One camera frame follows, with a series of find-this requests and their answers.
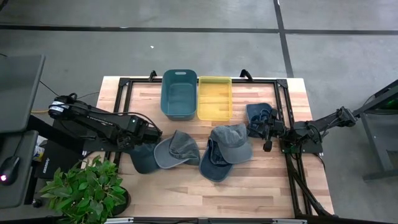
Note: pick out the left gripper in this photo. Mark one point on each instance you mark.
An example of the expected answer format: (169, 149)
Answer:
(144, 135)

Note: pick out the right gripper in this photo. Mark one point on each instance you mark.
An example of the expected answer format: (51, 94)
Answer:
(273, 129)

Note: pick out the blue denim baseball cap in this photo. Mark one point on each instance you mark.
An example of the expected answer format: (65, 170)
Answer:
(214, 172)
(253, 109)

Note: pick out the dark teal baseball cap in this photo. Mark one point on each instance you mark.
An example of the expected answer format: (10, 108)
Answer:
(143, 161)

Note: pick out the grey baseball cap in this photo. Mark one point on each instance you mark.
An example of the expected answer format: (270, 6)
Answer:
(183, 147)
(231, 138)

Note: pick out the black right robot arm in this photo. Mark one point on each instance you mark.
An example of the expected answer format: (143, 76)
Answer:
(326, 123)

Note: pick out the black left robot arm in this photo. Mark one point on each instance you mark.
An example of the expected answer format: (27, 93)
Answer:
(93, 119)

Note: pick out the teal plastic bin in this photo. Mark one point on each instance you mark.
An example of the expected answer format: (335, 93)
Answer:
(178, 99)

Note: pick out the yellow plastic bin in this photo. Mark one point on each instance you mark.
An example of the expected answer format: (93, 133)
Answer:
(214, 99)

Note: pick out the black plant pot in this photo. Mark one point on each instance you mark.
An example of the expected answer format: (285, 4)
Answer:
(124, 202)

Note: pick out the green leafy plant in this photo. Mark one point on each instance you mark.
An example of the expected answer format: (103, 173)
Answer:
(87, 189)

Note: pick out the black Trossen box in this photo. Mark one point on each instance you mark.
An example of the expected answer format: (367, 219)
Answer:
(59, 161)

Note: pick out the black desk foot bar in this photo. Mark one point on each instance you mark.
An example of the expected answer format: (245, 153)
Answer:
(46, 130)

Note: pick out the white packet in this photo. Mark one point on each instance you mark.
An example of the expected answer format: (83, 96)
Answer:
(38, 152)

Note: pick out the grey metal table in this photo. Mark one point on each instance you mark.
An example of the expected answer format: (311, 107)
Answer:
(378, 149)

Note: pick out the black device with green light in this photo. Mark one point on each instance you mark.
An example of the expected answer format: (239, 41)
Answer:
(390, 104)

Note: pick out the black desk caster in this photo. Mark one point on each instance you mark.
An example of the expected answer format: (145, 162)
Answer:
(37, 203)

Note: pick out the grey desk top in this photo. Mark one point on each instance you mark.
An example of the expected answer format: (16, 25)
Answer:
(21, 193)
(18, 93)

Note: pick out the black computer mouse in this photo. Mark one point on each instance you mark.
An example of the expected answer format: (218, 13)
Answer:
(9, 169)

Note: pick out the silver aluminium rail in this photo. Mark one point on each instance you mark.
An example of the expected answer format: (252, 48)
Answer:
(289, 221)
(119, 220)

